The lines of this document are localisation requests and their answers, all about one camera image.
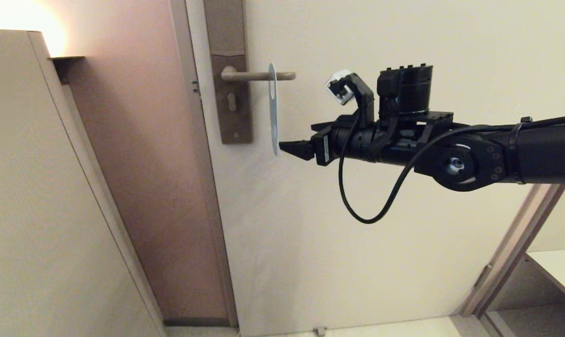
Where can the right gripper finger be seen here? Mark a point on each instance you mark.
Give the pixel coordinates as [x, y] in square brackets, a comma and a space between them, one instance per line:
[301, 149]

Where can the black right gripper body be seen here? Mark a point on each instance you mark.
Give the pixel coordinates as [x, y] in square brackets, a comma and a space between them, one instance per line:
[357, 145]

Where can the white and blue door hanger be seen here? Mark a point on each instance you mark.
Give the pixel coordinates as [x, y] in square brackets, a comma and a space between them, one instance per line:
[273, 121]

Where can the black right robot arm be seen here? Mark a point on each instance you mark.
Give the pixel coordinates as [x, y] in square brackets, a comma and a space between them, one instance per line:
[544, 154]

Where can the brown door lock plate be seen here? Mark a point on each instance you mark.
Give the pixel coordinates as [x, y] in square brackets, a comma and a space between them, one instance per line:
[224, 28]

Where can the grey floor door stop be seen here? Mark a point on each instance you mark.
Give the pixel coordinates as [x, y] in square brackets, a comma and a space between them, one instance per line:
[319, 331]

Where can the beige keyhole cover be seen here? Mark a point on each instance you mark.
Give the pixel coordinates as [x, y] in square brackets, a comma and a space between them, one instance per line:
[232, 102]

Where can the dark baseboard strip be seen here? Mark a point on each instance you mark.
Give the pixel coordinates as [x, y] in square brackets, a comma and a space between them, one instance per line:
[196, 322]

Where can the beige closet shelf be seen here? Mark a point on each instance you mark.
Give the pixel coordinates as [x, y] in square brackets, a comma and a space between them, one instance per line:
[561, 271]

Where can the black right camera bracket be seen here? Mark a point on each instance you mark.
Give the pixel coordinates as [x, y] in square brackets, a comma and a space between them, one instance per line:
[366, 105]

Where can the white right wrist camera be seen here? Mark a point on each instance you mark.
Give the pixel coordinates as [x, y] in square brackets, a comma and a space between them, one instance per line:
[345, 99]

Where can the dark wall lamp bracket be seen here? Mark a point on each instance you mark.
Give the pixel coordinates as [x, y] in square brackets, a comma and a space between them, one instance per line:
[67, 65]

